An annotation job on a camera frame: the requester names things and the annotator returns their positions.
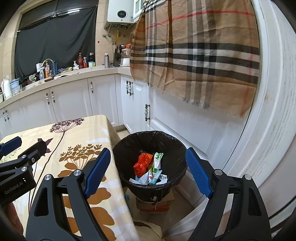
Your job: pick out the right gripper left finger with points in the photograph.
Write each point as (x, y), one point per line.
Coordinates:
(48, 219)

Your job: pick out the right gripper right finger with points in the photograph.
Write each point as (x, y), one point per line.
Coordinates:
(248, 219)

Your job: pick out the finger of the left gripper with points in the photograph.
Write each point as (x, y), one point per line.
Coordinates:
(28, 157)
(10, 146)

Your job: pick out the blue white tube wrapper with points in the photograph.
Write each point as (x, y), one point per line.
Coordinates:
(156, 177)

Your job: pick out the white paper packet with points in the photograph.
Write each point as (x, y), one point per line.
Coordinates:
(143, 180)

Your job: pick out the white kitchen cabinets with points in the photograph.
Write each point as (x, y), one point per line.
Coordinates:
(127, 103)

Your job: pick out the chrome kitchen faucet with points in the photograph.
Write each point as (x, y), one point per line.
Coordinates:
(51, 64)

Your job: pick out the black trash bin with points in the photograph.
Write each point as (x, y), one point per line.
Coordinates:
(173, 164)

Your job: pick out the floral beige tablecloth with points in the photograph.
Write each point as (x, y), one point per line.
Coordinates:
(9, 232)

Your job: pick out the clear plastic container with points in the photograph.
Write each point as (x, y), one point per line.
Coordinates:
(15, 86)

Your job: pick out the white blue detergent bottle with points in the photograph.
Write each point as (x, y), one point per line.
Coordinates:
(41, 73)

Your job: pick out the orange dish soap bottle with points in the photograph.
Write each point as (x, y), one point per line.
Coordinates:
(47, 70)

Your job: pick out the cardboard box under bin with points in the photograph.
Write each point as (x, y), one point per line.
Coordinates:
(160, 206)

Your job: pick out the red cap cola bottle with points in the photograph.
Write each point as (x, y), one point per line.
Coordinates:
(80, 61)

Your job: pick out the dark soy sauce bottle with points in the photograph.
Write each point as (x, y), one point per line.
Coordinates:
(91, 60)

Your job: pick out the red plastic bag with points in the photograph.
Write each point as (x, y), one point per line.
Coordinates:
(143, 163)

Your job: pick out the white green snack wrapper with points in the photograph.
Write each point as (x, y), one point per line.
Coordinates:
(157, 162)

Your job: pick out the black window curtain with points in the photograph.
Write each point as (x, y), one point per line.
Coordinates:
(60, 39)

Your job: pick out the steel thermos bottle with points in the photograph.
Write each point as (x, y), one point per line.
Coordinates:
(106, 60)

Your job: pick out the black knife block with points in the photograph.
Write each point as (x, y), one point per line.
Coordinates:
(117, 56)

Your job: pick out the white blender orange lid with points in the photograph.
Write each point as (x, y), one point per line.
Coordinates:
(125, 55)

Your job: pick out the plaid beige scarf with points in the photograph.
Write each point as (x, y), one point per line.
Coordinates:
(204, 52)

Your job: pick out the white wall water heater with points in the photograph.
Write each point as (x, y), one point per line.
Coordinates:
(118, 13)

